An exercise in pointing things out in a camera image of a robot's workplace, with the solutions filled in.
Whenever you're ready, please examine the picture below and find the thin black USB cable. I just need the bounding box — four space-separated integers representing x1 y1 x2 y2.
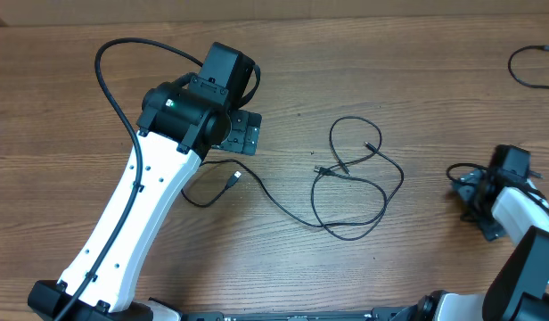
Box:
179 158 347 229

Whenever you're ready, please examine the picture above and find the black grey-plug USB cable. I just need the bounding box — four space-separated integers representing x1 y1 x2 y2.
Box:
507 44 549 93

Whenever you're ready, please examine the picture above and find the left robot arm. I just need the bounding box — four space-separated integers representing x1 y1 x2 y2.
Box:
28 43 261 320

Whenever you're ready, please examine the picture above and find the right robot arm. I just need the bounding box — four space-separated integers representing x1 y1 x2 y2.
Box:
395 144 549 321

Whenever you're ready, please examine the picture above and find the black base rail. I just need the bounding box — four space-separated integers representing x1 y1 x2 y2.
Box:
149 297 427 321

